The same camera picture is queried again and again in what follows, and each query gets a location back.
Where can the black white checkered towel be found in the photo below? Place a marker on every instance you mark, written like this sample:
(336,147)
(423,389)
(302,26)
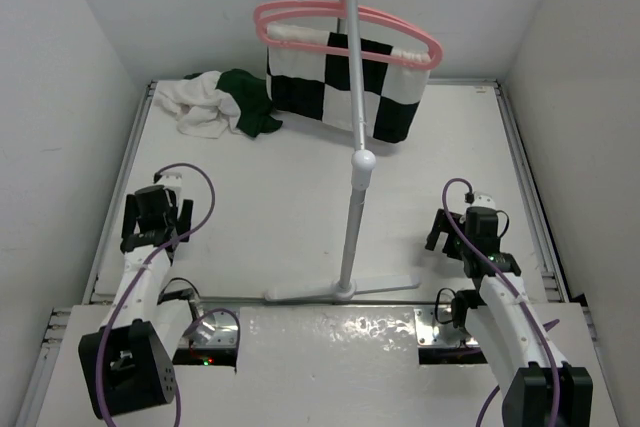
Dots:
(317,86)

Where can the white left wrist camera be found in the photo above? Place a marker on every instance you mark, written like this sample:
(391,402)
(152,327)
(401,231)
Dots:
(171,181)

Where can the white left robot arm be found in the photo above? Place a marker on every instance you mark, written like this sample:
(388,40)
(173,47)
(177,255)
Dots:
(128,363)

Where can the white and green t shirt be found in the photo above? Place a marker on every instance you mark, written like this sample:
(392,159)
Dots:
(209,104)

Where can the grey clothes rack stand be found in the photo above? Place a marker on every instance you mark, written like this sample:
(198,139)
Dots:
(363,162)

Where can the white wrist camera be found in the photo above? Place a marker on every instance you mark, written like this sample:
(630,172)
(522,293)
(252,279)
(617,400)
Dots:
(171,181)
(480,199)

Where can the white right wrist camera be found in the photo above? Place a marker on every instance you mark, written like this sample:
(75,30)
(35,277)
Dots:
(480,199)

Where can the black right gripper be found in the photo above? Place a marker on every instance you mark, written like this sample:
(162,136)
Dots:
(432,237)

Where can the pink hanger with towel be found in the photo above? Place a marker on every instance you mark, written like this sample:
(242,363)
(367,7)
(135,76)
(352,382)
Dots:
(269,12)

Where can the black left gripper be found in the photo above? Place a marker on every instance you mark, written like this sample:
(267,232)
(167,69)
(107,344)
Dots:
(130,215)

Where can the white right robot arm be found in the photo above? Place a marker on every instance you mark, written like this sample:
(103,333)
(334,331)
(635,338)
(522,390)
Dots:
(538,385)

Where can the pink plastic hanger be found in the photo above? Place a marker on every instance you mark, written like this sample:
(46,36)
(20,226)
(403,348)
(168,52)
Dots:
(352,24)

